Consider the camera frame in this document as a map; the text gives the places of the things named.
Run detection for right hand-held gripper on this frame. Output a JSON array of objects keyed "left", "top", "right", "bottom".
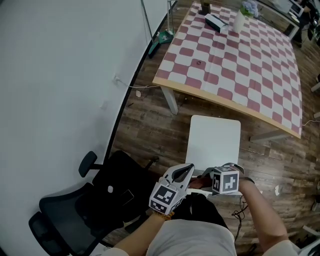
[{"left": 201, "top": 162, "right": 246, "bottom": 195}]

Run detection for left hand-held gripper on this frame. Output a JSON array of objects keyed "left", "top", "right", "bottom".
[{"left": 149, "top": 163, "right": 196, "bottom": 216}]

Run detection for dark red cloth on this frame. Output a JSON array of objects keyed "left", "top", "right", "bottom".
[{"left": 188, "top": 174, "right": 214, "bottom": 190}]

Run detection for white chair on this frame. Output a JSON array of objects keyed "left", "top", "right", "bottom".
[{"left": 184, "top": 114, "right": 242, "bottom": 199}]

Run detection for person's right forearm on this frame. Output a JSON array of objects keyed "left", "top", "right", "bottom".
[{"left": 238, "top": 177, "right": 292, "bottom": 252}]

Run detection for person's left forearm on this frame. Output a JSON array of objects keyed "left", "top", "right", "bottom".
[{"left": 113, "top": 212, "right": 176, "bottom": 256}]

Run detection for black mesh office chair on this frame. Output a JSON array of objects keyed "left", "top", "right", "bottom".
[{"left": 28, "top": 149, "right": 161, "bottom": 256}]

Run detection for person's black trousers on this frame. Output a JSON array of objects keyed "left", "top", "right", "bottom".
[{"left": 171, "top": 192, "right": 230, "bottom": 230}]

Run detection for black wristband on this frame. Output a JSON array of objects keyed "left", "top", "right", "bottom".
[{"left": 239, "top": 176, "right": 256, "bottom": 186}]

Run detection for black phone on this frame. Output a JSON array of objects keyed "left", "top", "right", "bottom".
[{"left": 121, "top": 189, "right": 136, "bottom": 206}]

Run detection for person's grey shirt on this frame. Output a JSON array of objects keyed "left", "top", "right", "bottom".
[{"left": 146, "top": 219, "right": 310, "bottom": 256}]

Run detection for wooden table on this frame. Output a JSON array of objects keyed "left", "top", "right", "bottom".
[{"left": 152, "top": 1, "right": 304, "bottom": 145}]

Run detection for red white checkered tablecloth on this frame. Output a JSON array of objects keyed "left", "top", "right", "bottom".
[{"left": 156, "top": 1, "right": 303, "bottom": 136}]

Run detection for green dustpan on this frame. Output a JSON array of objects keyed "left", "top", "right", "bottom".
[{"left": 157, "top": 29, "right": 175, "bottom": 44}]

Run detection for white tissue box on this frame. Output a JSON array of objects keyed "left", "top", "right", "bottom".
[{"left": 204, "top": 13, "right": 230, "bottom": 34}]

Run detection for white vase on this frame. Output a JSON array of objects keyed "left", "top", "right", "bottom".
[{"left": 232, "top": 9, "right": 247, "bottom": 33}]

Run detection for grey broom pole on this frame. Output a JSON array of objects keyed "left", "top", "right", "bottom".
[{"left": 140, "top": 0, "right": 155, "bottom": 43}]

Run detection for white mop pole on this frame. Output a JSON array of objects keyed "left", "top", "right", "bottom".
[{"left": 167, "top": 0, "right": 175, "bottom": 35}]

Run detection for dark brown object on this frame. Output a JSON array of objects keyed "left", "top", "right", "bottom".
[{"left": 198, "top": 0, "right": 212, "bottom": 15}]

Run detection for grey desk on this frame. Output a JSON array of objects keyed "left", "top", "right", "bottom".
[{"left": 254, "top": 0, "right": 301, "bottom": 41}]

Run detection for white appliance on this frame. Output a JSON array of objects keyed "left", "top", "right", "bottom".
[{"left": 284, "top": 0, "right": 306, "bottom": 17}]

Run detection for brown beaded bracelet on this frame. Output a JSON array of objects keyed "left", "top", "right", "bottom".
[{"left": 152, "top": 210, "right": 175, "bottom": 221}]

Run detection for black floor cable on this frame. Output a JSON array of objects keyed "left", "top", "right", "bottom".
[{"left": 231, "top": 194, "right": 251, "bottom": 241}]

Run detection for white wall cable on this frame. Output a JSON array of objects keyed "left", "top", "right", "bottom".
[{"left": 115, "top": 76, "right": 161, "bottom": 89}]

